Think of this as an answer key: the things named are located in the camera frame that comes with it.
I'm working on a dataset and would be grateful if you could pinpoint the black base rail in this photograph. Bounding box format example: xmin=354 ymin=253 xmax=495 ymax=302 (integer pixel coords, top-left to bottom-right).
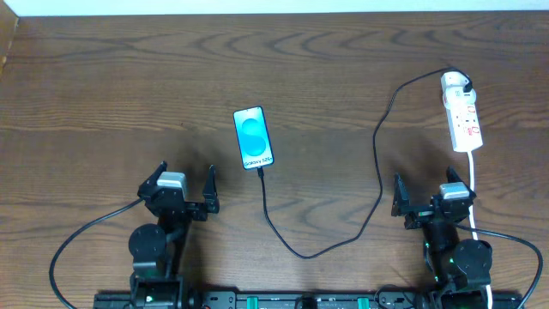
xmin=93 ymin=289 xmax=525 ymax=309

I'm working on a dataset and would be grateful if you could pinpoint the white power strip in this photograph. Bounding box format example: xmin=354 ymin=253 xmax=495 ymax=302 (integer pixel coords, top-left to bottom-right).
xmin=443 ymin=88 xmax=483 ymax=153

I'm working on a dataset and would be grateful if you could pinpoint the white power strip cord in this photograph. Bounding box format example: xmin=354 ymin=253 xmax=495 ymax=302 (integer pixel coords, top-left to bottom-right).
xmin=466 ymin=149 xmax=494 ymax=309

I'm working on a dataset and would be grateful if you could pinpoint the blue Galaxy smartphone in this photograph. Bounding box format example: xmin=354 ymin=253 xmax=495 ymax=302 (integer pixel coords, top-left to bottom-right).
xmin=233 ymin=106 xmax=275 ymax=170

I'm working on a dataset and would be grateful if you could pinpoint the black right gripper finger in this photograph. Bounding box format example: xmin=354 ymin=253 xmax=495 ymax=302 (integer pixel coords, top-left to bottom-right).
xmin=391 ymin=173 xmax=410 ymax=215
xmin=446 ymin=167 xmax=476 ymax=200

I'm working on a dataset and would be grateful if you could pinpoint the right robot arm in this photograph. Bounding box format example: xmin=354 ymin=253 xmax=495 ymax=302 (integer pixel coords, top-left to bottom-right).
xmin=391 ymin=167 xmax=492 ymax=308

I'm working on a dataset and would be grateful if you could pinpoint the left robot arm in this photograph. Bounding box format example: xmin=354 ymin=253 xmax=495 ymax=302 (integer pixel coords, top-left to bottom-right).
xmin=124 ymin=161 xmax=220 ymax=308

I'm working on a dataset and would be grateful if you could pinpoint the black USB charging cable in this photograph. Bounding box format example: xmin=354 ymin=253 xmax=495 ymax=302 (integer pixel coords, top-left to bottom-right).
xmin=256 ymin=66 xmax=474 ymax=260

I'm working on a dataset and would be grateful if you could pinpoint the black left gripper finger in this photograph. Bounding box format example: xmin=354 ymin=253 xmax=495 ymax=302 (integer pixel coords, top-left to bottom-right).
xmin=137 ymin=161 xmax=167 ymax=196
xmin=202 ymin=165 xmax=220 ymax=213

